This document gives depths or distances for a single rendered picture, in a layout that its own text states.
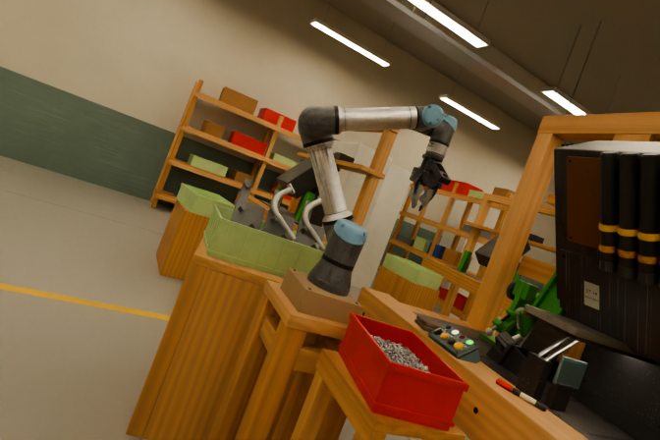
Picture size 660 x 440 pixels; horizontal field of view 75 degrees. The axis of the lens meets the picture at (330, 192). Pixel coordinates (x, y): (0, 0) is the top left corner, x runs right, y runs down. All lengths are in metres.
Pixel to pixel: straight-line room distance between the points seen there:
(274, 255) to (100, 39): 6.49
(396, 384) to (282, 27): 7.87
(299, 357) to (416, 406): 0.44
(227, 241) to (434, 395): 1.13
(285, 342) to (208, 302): 0.64
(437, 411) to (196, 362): 1.16
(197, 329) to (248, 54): 6.77
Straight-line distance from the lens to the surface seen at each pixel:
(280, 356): 1.37
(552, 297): 1.52
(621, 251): 1.25
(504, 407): 1.27
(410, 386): 1.08
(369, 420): 1.07
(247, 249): 1.94
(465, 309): 7.02
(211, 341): 1.98
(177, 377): 2.05
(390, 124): 1.47
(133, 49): 8.03
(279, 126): 7.73
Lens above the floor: 1.22
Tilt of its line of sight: level
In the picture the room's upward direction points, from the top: 21 degrees clockwise
